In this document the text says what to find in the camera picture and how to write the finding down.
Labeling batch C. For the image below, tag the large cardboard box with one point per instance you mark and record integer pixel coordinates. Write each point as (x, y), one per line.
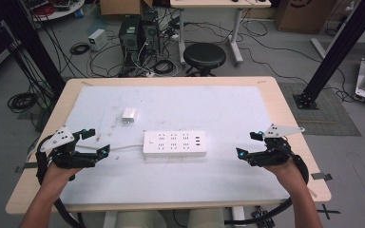
(304, 15)

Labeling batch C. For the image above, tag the white charger adapter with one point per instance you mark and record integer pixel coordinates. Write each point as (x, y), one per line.
(129, 115)

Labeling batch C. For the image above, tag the grey tape strip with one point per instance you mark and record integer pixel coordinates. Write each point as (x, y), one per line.
(321, 176)

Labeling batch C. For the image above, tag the white bench power supply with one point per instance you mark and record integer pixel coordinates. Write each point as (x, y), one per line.
(97, 39)

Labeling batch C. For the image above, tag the small cardboard box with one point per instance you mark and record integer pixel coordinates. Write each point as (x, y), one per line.
(123, 7)

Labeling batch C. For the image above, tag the round white table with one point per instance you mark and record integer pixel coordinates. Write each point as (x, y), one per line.
(60, 9)

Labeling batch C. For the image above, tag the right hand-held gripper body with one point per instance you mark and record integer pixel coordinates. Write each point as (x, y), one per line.
(274, 155)

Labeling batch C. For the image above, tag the black round stool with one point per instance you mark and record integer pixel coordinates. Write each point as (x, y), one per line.
(204, 55)

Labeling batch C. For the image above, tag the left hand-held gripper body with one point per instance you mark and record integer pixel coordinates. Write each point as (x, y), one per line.
(64, 158)

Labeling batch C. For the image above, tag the white-legged wooden desk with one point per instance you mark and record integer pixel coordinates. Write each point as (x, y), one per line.
(218, 3)

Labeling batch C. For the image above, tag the person's left hand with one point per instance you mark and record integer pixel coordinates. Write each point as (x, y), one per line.
(58, 174)

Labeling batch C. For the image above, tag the black computer tower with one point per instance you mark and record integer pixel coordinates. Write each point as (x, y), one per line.
(149, 31)
(130, 36)

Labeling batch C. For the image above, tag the white floor power strip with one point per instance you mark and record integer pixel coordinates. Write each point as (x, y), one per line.
(150, 74)

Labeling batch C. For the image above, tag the person's right hand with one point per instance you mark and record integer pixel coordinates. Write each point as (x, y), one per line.
(285, 174)

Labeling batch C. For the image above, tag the grey floor mat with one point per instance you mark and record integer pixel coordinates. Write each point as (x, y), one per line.
(329, 120)

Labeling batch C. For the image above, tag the white table mat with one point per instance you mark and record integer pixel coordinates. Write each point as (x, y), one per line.
(177, 104)

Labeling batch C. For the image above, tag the black aluminium post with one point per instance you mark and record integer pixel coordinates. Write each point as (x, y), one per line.
(36, 47)
(339, 50)

